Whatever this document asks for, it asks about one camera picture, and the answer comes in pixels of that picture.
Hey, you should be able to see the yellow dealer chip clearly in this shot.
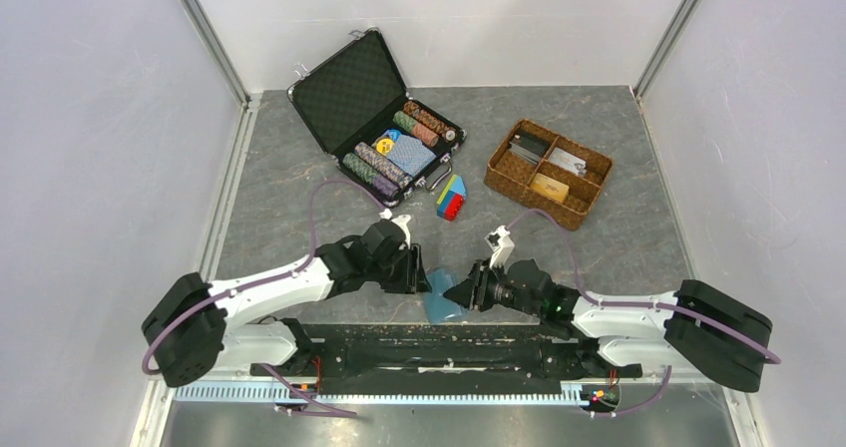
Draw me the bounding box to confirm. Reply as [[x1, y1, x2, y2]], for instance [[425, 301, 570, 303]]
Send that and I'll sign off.
[[374, 137, 394, 156]]

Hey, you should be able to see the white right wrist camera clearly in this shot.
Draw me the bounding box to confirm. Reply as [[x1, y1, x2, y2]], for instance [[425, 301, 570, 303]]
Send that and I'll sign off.
[[485, 225, 515, 268]]

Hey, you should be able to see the brown orange chip stack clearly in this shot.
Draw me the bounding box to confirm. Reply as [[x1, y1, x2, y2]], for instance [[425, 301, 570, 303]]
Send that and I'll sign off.
[[403, 101, 458, 142]]

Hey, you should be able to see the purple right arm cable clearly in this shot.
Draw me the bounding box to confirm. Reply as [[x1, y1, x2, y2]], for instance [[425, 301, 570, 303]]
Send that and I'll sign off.
[[505, 209, 782, 366]]

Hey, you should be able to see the colourful toy brick block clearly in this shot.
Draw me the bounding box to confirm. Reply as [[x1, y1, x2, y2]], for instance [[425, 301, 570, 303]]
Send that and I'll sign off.
[[436, 175, 467, 222]]

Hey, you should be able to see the white card stack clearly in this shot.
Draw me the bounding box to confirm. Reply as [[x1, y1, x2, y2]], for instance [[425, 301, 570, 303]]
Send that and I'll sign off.
[[547, 148, 587, 177]]

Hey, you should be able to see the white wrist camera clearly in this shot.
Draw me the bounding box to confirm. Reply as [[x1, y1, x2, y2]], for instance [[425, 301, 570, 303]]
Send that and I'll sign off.
[[485, 225, 515, 268], [378, 209, 412, 247]]

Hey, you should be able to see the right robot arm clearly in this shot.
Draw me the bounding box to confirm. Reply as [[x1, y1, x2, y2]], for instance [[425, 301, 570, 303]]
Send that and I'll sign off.
[[444, 259, 781, 393]]

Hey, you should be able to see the white cable duct rail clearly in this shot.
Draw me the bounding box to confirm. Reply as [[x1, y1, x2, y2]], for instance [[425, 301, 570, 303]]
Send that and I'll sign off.
[[175, 378, 620, 407]]

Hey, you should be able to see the green purple chip stack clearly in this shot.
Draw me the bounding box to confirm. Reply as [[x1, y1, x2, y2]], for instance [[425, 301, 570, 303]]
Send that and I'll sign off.
[[342, 153, 399, 199]]

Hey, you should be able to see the woven wicker basket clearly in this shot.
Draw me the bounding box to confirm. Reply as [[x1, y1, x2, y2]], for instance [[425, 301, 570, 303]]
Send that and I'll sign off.
[[484, 119, 614, 230]]

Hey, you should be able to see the blue card holder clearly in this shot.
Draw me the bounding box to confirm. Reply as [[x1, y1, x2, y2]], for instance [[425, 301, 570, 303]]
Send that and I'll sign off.
[[423, 268, 468, 325]]

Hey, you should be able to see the black poker chip case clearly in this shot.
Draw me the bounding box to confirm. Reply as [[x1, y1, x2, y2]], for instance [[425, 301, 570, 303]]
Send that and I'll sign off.
[[286, 27, 467, 207]]

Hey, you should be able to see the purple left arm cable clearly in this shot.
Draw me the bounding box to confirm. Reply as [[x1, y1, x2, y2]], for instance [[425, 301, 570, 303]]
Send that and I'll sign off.
[[141, 180, 388, 376]]

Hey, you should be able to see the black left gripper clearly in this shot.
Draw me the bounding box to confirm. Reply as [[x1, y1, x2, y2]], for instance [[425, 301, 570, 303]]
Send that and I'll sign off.
[[366, 242, 432, 294]]

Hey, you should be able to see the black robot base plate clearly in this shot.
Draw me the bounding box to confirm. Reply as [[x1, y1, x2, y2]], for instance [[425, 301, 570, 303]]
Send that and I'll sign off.
[[273, 324, 642, 395]]

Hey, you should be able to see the green pink chip stack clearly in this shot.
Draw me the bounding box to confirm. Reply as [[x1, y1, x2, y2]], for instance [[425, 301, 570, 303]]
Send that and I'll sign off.
[[393, 111, 439, 148]]

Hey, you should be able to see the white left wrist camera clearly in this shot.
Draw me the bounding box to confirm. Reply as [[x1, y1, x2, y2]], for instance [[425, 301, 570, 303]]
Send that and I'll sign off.
[[378, 209, 412, 247]]

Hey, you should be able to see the dark card stack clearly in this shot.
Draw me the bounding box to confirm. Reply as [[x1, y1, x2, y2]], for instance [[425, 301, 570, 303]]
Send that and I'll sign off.
[[509, 130, 551, 165]]

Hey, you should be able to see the gold VIP card stack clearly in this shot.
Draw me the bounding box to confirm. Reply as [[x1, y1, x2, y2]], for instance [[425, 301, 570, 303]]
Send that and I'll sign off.
[[530, 173, 570, 204]]

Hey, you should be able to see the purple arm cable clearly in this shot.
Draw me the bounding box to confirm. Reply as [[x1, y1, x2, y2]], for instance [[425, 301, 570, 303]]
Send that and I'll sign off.
[[505, 209, 782, 366], [141, 180, 388, 376]]

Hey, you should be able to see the blue playing card deck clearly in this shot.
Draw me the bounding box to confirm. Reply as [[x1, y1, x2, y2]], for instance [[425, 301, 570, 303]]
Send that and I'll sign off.
[[386, 135, 435, 177]]

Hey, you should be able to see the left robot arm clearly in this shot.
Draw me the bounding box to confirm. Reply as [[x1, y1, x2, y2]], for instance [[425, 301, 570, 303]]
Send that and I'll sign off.
[[142, 215, 429, 388]]

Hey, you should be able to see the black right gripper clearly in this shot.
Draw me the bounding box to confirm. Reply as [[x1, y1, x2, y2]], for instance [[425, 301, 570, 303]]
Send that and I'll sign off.
[[442, 258, 542, 318]]

